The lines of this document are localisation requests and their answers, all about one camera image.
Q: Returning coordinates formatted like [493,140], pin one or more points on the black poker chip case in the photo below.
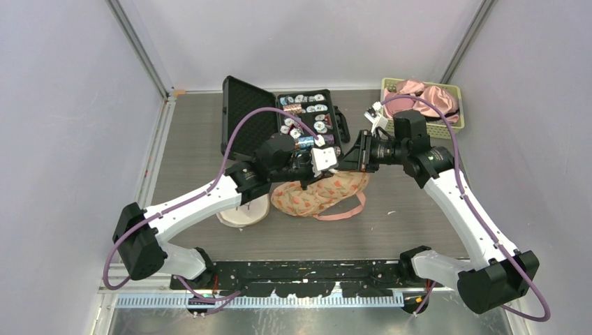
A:
[315,108]

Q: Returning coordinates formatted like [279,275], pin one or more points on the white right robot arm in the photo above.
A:
[496,272]

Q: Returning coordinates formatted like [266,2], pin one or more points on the pink bras in basket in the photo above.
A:
[437,96]

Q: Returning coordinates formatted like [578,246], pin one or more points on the green plastic basket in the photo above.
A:
[437,130]

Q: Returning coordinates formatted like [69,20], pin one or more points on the aluminium frame rail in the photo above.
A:
[133,38]

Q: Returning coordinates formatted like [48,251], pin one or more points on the floral mesh laundry bag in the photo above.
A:
[291,199]

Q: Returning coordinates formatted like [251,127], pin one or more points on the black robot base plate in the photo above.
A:
[312,278]

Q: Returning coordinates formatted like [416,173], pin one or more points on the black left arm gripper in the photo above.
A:
[309,181]

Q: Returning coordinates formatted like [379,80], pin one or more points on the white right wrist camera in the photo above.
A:
[376,118]

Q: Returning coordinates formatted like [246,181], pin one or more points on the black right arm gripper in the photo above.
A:
[358,158]

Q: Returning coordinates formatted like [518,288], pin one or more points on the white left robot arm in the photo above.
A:
[142,236]

